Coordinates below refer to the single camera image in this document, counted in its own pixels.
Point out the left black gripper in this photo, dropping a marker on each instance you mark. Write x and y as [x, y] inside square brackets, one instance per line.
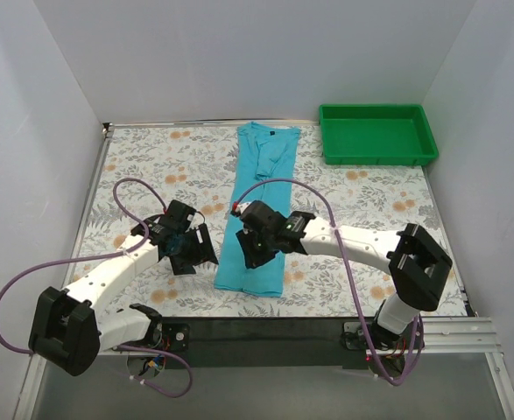
[191, 252]

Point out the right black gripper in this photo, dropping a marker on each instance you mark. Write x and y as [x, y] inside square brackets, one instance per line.
[251, 244]

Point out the turquoise t shirt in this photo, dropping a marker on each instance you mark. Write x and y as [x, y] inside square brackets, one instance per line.
[263, 153]

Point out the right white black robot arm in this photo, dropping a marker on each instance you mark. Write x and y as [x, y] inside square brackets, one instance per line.
[417, 264]

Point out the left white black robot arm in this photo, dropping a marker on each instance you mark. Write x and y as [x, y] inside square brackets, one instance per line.
[69, 328]

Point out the floral patterned table cloth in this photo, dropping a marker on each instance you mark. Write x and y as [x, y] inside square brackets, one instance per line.
[147, 166]

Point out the green plastic tray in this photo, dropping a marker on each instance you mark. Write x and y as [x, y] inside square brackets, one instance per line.
[376, 134]

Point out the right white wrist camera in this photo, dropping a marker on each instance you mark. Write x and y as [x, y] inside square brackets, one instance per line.
[242, 211]

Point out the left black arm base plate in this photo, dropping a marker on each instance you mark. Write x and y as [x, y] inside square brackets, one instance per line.
[172, 337]

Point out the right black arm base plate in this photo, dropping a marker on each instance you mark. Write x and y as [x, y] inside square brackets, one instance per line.
[353, 337]

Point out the aluminium frame rail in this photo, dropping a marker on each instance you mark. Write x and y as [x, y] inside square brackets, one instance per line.
[285, 368]

